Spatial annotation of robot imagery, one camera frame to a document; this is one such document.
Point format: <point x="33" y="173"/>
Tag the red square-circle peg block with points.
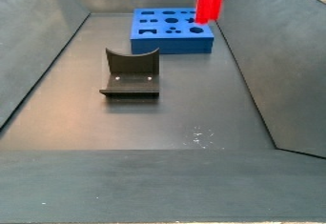
<point x="208" y="10"/>

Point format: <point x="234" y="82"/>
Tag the black curved holder stand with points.
<point x="134" y="74"/>

